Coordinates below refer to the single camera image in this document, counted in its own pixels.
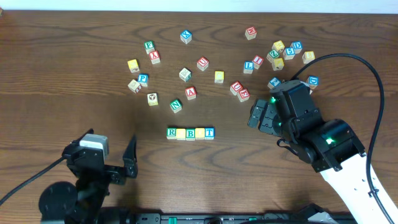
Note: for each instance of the red I block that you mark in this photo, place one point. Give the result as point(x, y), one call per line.
point(257, 61)

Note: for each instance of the green B block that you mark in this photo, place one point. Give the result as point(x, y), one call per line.
point(190, 134)

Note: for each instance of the blue d block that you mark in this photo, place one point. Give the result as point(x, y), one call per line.
point(313, 82)
point(297, 46)

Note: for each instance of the green N block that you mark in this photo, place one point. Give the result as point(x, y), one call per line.
point(176, 106)

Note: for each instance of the red E block top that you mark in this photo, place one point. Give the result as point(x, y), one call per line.
point(250, 33)

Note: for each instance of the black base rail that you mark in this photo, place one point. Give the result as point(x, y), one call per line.
point(309, 214)

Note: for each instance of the yellow 8 block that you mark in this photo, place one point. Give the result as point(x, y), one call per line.
point(308, 56)

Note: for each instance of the blue D block lower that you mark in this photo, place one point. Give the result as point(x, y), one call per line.
point(313, 82)

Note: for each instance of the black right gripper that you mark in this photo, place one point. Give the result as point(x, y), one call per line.
point(270, 121)

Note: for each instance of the yellow block under Z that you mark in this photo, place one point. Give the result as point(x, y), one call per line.
point(277, 64)

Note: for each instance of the green F block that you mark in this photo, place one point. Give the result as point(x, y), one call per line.
point(149, 46)

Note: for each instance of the blue 5 block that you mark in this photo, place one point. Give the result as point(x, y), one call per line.
point(288, 53)

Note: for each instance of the blue X block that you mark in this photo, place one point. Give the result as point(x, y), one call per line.
point(186, 36)

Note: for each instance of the white picture block teal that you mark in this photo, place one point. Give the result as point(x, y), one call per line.
point(185, 74)

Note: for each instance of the blue D block upper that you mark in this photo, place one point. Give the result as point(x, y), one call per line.
point(297, 46)

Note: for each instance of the blue P block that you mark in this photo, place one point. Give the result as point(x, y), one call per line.
point(143, 79)

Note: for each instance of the yellow block top right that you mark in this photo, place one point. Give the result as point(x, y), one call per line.
point(278, 46)

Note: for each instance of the red A block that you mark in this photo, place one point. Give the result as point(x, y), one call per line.
point(190, 93)

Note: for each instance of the white 6 block red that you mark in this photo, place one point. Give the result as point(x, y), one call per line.
point(134, 86)

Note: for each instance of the red U block lower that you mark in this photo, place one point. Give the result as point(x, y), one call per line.
point(235, 88)

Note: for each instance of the green R block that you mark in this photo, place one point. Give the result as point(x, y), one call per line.
point(171, 133)

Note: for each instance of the soccer ball block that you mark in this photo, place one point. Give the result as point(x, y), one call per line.
point(152, 99)

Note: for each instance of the red u block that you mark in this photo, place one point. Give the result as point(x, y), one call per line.
point(235, 88)
point(202, 63)

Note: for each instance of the red U block upper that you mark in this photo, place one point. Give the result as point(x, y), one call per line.
point(202, 63)

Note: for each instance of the yellow block left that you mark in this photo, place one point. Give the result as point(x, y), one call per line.
point(133, 65)

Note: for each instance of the green Z block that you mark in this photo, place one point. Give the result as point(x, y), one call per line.
point(272, 55)

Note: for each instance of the blue L block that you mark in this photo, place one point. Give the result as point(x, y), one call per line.
point(248, 67)

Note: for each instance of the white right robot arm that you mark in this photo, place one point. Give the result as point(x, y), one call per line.
point(332, 149)

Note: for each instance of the blue 2 block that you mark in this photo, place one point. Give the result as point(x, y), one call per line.
point(274, 82)

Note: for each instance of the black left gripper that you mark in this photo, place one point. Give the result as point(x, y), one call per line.
point(109, 171)

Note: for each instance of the blue T block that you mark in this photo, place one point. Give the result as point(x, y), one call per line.
point(209, 133)

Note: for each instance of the red Y block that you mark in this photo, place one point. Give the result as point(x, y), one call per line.
point(154, 57)

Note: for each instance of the yellow O block placed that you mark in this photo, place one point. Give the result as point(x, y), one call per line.
point(181, 134)

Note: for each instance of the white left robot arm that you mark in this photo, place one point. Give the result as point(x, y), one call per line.
point(64, 202)

